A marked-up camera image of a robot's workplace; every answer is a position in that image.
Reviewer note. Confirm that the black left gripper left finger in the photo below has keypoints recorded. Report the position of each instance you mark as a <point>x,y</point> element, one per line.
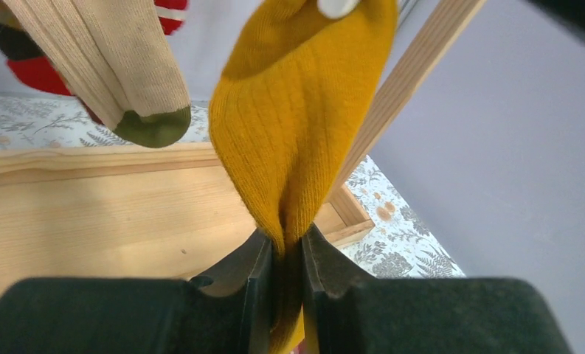
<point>225,309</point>

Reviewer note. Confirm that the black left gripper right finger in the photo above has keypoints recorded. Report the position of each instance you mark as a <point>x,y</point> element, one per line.
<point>347,310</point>

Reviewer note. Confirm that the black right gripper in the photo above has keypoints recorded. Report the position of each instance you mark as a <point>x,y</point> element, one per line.
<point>568,13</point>

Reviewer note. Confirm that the wooden hanger stand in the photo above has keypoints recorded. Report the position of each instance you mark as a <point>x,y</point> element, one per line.
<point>78,201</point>

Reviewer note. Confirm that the mustard yellow sock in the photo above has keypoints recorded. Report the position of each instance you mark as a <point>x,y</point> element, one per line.
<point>288,105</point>

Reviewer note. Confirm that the white plastic clip hanger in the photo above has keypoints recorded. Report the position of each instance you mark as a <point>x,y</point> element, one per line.
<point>335,9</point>

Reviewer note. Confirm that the red bow sock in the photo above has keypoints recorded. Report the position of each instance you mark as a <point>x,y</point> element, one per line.
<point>37,73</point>

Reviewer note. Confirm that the beige sock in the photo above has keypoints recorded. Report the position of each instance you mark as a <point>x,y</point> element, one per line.
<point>114,56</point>

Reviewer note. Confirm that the red white striped sock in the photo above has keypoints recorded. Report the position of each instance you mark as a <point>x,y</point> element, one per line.
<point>171,14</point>

